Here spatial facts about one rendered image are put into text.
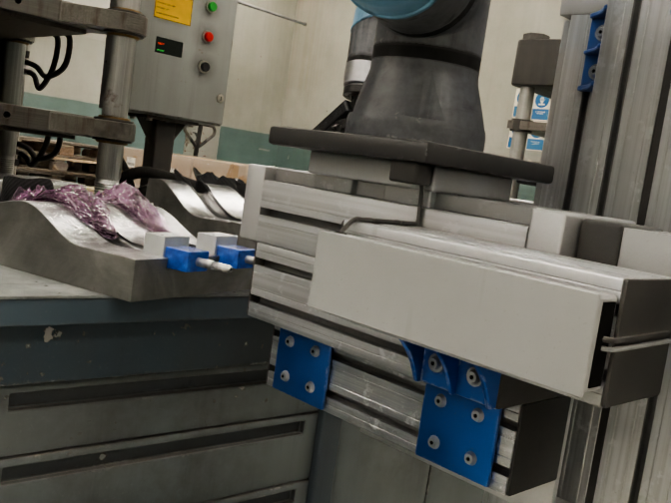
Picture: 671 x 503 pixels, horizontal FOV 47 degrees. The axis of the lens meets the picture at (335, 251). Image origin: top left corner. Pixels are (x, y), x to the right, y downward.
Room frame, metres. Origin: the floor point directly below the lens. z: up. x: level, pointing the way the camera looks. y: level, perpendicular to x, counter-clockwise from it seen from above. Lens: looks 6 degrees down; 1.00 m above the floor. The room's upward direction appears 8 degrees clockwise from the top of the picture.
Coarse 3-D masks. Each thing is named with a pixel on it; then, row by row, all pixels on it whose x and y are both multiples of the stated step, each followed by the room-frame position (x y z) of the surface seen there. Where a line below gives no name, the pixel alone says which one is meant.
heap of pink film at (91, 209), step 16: (16, 192) 1.23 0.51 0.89; (32, 192) 1.20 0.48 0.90; (48, 192) 1.13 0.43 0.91; (64, 192) 1.12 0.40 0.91; (80, 192) 1.13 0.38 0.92; (112, 192) 1.23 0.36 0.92; (128, 192) 1.24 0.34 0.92; (80, 208) 1.10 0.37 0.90; (96, 208) 1.12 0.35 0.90; (128, 208) 1.20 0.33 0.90; (144, 208) 1.20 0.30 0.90; (96, 224) 1.09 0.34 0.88; (112, 224) 1.11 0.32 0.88; (144, 224) 1.18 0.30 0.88; (160, 224) 1.19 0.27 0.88
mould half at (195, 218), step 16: (160, 192) 1.47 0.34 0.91; (176, 192) 1.44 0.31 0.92; (192, 192) 1.47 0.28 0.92; (224, 192) 1.53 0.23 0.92; (176, 208) 1.42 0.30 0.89; (192, 208) 1.41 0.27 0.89; (224, 208) 1.47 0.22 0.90; (240, 208) 1.50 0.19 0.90; (192, 224) 1.38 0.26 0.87; (208, 224) 1.34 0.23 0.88; (224, 224) 1.31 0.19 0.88; (240, 224) 1.28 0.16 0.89; (240, 240) 1.27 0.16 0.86
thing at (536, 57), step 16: (528, 48) 5.27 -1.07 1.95; (544, 48) 5.19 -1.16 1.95; (528, 64) 5.25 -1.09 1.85; (544, 64) 5.18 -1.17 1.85; (512, 80) 5.33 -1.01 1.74; (528, 80) 5.24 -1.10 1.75; (544, 80) 5.16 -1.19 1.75; (528, 96) 5.30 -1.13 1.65; (544, 96) 5.70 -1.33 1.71; (528, 112) 5.31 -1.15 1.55; (512, 128) 5.31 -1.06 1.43; (528, 128) 5.24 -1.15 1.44; (544, 128) 5.16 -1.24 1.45; (512, 144) 5.33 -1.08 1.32; (512, 192) 5.30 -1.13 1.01
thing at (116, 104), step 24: (120, 0) 1.84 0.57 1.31; (24, 48) 2.36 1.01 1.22; (120, 48) 1.84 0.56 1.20; (120, 72) 1.84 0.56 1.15; (0, 96) 2.34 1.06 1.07; (120, 96) 1.85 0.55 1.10; (0, 144) 2.34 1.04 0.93; (0, 168) 2.34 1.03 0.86; (96, 168) 1.86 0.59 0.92; (120, 168) 1.87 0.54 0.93; (96, 192) 1.85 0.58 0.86
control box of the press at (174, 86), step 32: (160, 0) 2.04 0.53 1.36; (192, 0) 2.10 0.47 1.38; (224, 0) 2.17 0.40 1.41; (160, 32) 2.05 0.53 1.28; (192, 32) 2.11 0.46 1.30; (224, 32) 2.18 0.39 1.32; (160, 64) 2.06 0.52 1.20; (192, 64) 2.12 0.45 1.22; (224, 64) 2.19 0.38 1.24; (160, 96) 2.06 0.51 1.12; (192, 96) 2.13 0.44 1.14; (224, 96) 2.20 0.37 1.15; (160, 128) 2.13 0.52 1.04; (160, 160) 2.13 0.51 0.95
